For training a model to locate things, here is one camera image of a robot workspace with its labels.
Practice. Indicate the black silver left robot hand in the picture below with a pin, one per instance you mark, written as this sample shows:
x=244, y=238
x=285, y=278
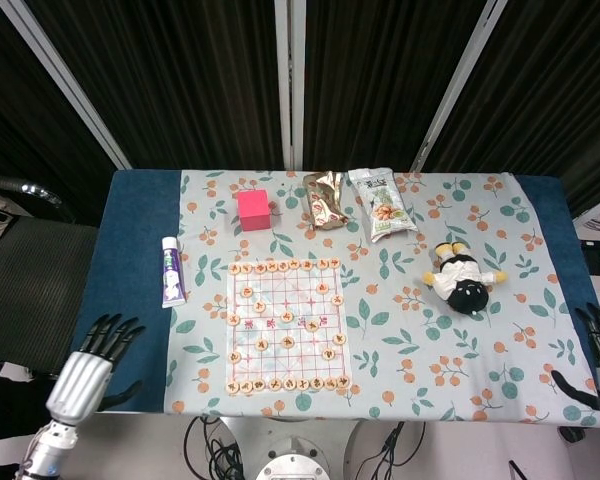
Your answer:
x=80, y=385

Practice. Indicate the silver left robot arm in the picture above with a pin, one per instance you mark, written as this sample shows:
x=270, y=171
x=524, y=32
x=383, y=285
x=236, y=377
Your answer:
x=47, y=452

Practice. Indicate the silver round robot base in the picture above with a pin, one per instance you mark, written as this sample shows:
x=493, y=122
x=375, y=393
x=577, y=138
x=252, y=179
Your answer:
x=292, y=462

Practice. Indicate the black-lettered wooden chess piece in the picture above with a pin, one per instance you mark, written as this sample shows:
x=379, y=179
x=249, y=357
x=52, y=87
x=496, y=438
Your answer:
x=287, y=342
x=259, y=384
x=303, y=383
x=289, y=384
x=262, y=344
x=316, y=383
x=231, y=386
x=343, y=381
x=245, y=385
x=339, y=339
x=275, y=384
x=330, y=382
x=311, y=326

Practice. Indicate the white red chess board sheet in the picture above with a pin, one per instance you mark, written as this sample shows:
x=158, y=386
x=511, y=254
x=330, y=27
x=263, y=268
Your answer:
x=280, y=365

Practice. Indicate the black mesh office chair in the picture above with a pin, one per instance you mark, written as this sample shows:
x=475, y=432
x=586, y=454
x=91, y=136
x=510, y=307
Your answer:
x=35, y=280

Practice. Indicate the blue table cover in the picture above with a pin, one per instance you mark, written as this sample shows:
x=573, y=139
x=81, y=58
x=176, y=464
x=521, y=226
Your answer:
x=130, y=260

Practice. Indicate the white purple toothpaste tube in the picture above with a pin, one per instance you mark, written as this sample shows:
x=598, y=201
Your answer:
x=172, y=275

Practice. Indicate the black white plush doll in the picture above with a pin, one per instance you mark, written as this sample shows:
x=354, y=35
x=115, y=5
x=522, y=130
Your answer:
x=460, y=275

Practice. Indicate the floral printed tablecloth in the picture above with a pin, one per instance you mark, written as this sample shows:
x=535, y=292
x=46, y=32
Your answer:
x=405, y=360

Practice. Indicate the pink cube block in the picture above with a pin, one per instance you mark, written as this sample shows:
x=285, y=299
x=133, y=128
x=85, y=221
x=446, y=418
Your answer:
x=254, y=210

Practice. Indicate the white green nut snack bag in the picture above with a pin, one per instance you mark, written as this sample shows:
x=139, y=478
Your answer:
x=382, y=210

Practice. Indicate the gold crumpled snack bag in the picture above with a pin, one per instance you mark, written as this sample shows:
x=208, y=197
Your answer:
x=322, y=205

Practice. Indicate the white partition post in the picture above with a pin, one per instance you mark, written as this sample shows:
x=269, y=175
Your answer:
x=282, y=85
x=66, y=85
x=460, y=85
x=298, y=100

